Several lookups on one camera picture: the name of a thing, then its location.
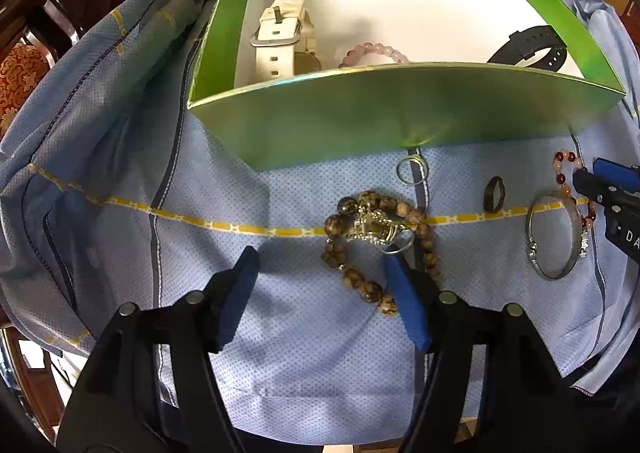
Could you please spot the white wristwatch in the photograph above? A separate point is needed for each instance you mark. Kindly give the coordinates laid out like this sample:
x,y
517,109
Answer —
x,y
280,28

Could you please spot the black wristwatch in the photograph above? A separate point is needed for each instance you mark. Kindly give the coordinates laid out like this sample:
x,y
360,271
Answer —
x,y
525,45

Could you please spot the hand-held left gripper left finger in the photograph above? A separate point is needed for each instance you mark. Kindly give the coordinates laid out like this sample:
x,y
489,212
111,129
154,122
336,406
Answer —
x,y
240,293

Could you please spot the green cardboard box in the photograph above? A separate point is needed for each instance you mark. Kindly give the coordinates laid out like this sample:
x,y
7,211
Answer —
x,y
400,103

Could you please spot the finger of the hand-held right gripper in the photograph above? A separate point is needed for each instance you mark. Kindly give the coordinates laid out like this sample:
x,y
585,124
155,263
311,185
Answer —
x,y
587,183
617,167

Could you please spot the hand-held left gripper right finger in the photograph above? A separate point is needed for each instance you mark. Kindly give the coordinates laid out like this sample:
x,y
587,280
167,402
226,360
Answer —
x,y
405,298

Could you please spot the small red gold patterned cushion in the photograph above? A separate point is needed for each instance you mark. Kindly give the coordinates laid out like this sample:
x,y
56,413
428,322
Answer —
x,y
20,78

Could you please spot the light blue cloth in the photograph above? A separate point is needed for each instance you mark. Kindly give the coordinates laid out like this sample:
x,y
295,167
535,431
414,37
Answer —
x,y
300,363

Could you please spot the silver bangle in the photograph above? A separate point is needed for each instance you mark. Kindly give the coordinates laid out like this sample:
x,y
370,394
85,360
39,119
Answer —
x,y
531,246

